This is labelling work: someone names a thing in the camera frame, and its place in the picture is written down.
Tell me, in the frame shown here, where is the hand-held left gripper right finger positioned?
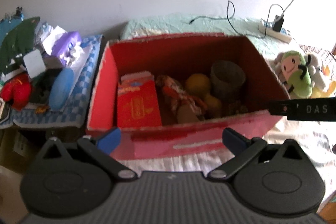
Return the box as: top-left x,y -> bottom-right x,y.
207,127 -> 307,182

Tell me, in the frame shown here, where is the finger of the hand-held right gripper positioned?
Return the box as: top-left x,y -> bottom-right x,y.
268,100 -> 290,117

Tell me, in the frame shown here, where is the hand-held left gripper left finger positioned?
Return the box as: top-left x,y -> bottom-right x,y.
37,127 -> 137,184

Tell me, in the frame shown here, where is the red cardboard box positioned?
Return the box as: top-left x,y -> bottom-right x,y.
86,32 -> 291,161

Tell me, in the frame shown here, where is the yellow-brown wooden gourd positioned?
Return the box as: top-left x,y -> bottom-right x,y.
185,73 -> 223,118

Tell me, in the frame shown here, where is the yellow plush toy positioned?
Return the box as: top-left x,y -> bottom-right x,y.
311,80 -> 336,99

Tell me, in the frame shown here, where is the green plush toy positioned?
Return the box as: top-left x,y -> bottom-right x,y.
274,50 -> 316,99

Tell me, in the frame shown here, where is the white plush toy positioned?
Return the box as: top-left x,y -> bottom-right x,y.
304,53 -> 332,88

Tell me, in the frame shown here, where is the red paper packet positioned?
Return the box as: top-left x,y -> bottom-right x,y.
117,71 -> 163,129

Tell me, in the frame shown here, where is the brown cylindrical cup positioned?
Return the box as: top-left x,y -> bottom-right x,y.
210,60 -> 247,103

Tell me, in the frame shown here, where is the blue oval pouch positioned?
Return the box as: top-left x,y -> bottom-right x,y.
49,68 -> 76,112

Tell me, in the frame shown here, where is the red white patterned doll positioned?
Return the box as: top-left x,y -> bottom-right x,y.
155,75 -> 208,124

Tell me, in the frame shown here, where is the white power strip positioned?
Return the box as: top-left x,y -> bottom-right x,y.
258,18 -> 293,44

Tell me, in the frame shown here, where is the black charger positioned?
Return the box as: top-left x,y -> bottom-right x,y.
272,14 -> 285,32

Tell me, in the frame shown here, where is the brown cardboard carton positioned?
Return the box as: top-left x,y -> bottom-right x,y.
0,127 -> 54,175

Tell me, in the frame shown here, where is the purple tissue pack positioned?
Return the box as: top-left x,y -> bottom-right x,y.
54,31 -> 84,67

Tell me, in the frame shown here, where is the red plush toy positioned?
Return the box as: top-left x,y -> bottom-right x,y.
0,73 -> 33,111

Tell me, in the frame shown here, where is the white cube box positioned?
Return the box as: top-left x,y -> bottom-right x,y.
23,49 -> 46,79

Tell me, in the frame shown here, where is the white crumpled plastic bag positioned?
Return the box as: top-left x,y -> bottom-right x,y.
34,22 -> 67,54

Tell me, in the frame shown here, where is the light green quilted bedspread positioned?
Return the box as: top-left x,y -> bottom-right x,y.
119,13 -> 300,62

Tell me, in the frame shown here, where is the dark green cloth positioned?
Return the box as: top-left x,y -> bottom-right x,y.
0,17 -> 41,78

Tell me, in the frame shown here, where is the black cable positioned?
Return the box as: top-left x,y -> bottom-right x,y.
226,0 -> 268,39

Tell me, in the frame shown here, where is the thin cable with plug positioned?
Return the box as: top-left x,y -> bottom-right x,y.
189,16 -> 229,24

